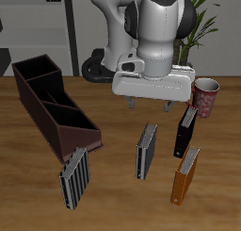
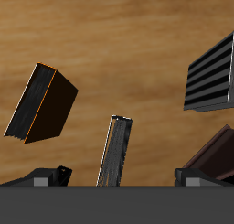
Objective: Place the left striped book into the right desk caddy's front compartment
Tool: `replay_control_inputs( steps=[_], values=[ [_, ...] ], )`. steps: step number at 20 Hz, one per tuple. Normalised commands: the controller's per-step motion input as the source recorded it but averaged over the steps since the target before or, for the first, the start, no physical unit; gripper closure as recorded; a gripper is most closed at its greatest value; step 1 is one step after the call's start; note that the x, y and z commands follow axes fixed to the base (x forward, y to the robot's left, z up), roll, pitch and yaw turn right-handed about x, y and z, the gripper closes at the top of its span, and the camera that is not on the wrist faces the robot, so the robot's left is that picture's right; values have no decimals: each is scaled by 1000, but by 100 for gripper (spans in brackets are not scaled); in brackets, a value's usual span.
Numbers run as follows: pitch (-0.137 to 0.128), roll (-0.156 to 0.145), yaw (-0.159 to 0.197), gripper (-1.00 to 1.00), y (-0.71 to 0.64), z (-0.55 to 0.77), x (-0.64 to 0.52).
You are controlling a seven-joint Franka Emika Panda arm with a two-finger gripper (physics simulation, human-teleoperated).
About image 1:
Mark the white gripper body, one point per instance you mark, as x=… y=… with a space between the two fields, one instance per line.
x=150 y=86

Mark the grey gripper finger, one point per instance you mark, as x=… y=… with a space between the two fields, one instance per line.
x=130 y=102
x=168 y=106

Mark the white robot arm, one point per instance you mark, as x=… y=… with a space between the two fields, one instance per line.
x=157 y=30

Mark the black book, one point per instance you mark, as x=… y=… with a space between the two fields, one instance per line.
x=185 y=132

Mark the grey striped book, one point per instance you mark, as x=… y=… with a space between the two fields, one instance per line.
x=146 y=151
x=74 y=178

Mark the orange book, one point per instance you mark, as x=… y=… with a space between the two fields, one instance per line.
x=185 y=176

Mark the dark brown desk caddy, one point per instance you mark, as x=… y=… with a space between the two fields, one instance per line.
x=53 y=109

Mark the red patterned mug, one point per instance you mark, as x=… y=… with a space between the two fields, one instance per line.
x=205 y=98

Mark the green pot plant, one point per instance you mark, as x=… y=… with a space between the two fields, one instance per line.
x=194 y=30

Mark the white shelf unit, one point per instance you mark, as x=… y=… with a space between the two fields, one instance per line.
x=34 y=30

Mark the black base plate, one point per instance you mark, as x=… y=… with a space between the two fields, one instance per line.
x=94 y=69

